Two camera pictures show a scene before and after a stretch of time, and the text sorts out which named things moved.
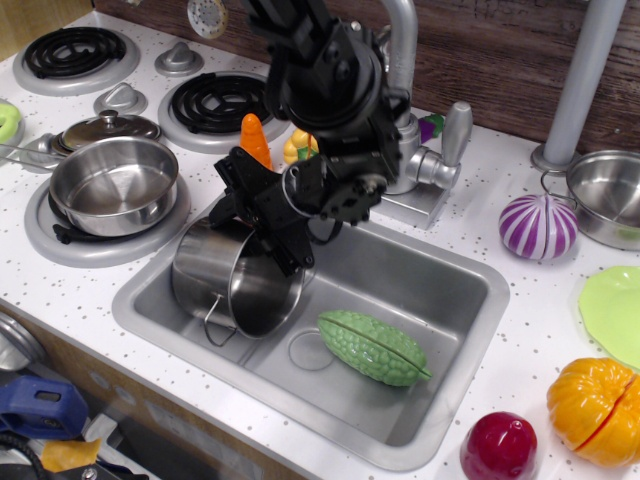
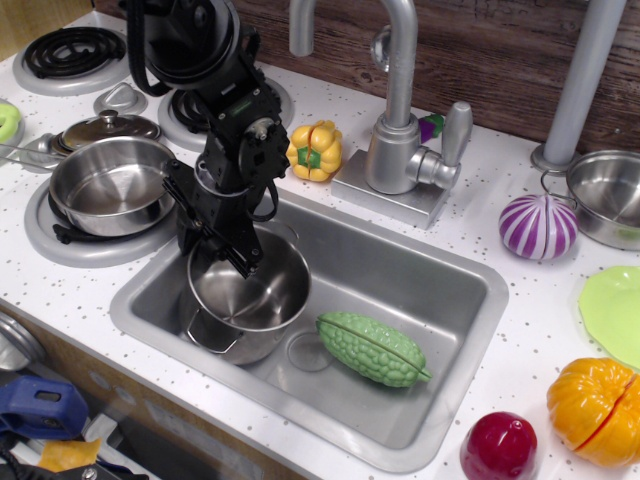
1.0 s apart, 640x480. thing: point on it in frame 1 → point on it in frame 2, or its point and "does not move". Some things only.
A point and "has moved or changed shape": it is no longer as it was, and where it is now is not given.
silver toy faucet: (422, 193) does not move
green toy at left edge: (9, 123) does not move
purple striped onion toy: (538, 227) does not move
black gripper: (280, 207) → (218, 203)
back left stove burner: (72, 61) does not move
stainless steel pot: (227, 276) has moved or changed shape
